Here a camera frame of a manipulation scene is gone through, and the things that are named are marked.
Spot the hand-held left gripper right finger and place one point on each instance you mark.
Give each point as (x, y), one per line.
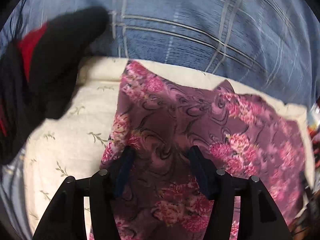
(200, 167)

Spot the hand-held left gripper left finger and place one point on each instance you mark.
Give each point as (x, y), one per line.
(125, 165)

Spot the purple floral shirt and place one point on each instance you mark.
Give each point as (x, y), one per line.
(175, 120)

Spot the cream leaf-print bed sheet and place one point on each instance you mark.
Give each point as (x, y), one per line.
(75, 130)

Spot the black and red garment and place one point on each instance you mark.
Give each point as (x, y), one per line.
(55, 67)

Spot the blue plaid blanket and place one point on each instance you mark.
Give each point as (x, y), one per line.
(187, 20)

